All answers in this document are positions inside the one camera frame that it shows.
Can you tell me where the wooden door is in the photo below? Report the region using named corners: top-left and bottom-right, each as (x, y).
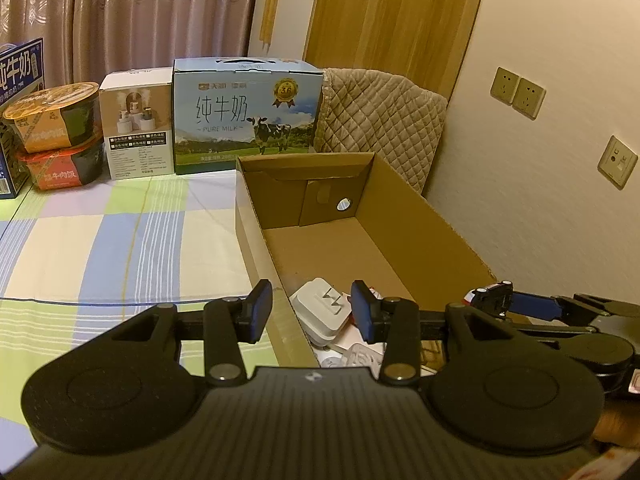
top-left (302, 0), bottom-right (491, 96)

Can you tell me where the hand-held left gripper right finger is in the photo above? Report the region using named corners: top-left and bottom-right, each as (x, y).
top-left (350, 280), bottom-right (506, 386)

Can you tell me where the white power adapter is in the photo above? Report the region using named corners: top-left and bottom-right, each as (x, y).
top-left (290, 277), bottom-right (353, 346)

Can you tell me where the beige patterned curtain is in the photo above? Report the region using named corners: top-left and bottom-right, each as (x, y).
top-left (0, 0), bottom-right (261, 96)

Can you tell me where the red label instant rice bowl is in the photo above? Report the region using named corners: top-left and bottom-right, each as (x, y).
top-left (15, 135), bottom-right (108, 193)

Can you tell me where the quilted beige chair cover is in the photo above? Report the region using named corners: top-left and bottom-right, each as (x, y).
top-left (315, 67), bottom-right (448, 196)

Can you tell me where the yellow label instant rice bowl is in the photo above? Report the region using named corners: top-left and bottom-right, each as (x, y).
top-left (2, 82), bottom-right (101, 155)

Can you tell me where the gold wall outlet round jack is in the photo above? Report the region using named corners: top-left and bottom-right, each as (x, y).
top-left (597, 135), bottom-right (639, 191)

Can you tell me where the dark blue milk carton box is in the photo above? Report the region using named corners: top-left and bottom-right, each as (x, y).
top-left (0, 37), bottom-right (46, 200)

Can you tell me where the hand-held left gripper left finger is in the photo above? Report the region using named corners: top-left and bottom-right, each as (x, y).
top-left (112, 279), bottom-right (274, 386)

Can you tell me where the light blue cow milk box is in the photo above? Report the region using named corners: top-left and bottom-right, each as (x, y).
top-left (172, 57), bottom-right (325, 176)

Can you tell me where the brown cardboard box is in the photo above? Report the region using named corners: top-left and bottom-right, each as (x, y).
top-left (235, 151), bottom-right (511, 368)

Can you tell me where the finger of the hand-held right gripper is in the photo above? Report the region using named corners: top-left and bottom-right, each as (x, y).
top-left (471, 286), bottom-right (516, 320)
top-left (512, 291), bottom-right (608, 322)

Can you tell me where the white product box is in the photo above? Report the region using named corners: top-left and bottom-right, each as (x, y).
top-left (97, 66), bottom-right (176, 181)

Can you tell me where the checked tablecloth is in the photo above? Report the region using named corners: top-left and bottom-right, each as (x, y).
top-left (0, 167), bottom-right (321, 461)

